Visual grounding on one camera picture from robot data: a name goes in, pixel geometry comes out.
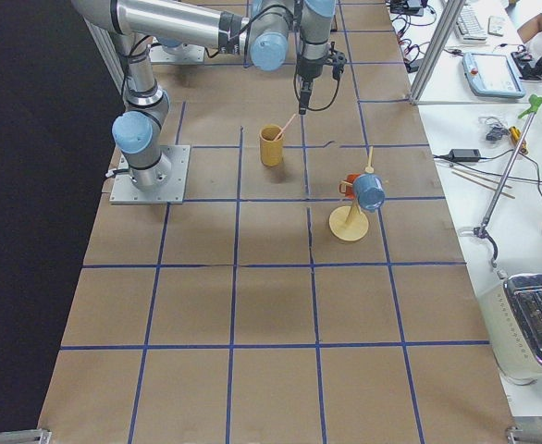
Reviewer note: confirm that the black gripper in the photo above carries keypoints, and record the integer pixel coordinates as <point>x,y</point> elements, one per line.
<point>309,68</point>

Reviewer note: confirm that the pink chopstick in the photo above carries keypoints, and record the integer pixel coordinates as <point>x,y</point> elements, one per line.
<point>285,127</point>

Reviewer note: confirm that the bamboo cylinder holder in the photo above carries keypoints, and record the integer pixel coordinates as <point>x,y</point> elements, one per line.
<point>270,145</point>

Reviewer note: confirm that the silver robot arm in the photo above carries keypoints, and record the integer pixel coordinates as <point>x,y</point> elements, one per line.
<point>262,41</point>

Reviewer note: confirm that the orange red mug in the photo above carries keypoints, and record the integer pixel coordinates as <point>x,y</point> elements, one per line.
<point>346,186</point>

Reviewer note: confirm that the blue mug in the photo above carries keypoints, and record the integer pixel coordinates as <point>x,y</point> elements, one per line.
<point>368,191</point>

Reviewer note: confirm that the wooden mug tree stand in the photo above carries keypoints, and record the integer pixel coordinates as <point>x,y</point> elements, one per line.
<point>350,223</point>

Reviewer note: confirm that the black power adapter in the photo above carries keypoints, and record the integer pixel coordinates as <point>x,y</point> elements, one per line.
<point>465,155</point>

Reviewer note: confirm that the wooden chopstick on desk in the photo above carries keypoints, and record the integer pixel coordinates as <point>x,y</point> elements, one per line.
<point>485,183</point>

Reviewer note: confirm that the white keyboard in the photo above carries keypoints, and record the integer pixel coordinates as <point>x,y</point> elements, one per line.
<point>468,28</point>

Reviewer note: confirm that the blue teach pendant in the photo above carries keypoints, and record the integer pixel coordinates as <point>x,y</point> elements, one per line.
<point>492,75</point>

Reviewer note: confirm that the silver toaster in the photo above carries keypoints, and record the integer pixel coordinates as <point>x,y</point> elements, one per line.
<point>512,311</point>

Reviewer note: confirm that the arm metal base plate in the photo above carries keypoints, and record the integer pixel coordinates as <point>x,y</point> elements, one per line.
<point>171,52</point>
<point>163,183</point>

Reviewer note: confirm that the aluminium frame post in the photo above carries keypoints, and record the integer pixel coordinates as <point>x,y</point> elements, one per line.
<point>444,28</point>

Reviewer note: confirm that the green handled reach grabber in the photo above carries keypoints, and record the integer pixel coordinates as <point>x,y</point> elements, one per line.
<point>480,231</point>

